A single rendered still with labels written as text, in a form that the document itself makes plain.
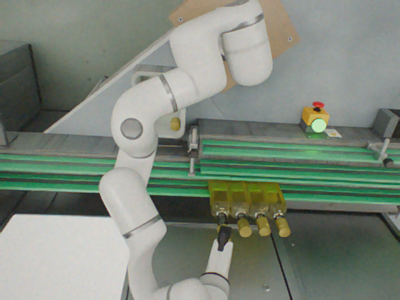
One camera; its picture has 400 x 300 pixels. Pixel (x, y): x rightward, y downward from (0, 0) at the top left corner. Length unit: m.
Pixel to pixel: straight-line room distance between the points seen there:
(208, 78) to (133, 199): 0.28
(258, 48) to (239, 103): 0.49
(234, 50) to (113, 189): 0.37
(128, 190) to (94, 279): 0.40
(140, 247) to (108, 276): 0.34
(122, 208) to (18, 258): 0.51
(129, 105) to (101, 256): 0.53
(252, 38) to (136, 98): 0.26
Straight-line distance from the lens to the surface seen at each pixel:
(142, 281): 0.71
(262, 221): 0.94
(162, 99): 0.64
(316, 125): 1.14
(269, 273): 1.00
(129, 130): 0.60
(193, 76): 0.65
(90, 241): 1.06
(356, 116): 1.31
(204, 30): 0.64
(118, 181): 0.62
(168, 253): 1.01
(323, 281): 1.09
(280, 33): 1.02
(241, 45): 0.68
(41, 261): 1.04
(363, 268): 1.19
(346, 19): 1.17
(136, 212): 0.62
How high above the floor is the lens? 1.80
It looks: 59 degrees down
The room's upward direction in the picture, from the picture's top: 176 degrees clockwise
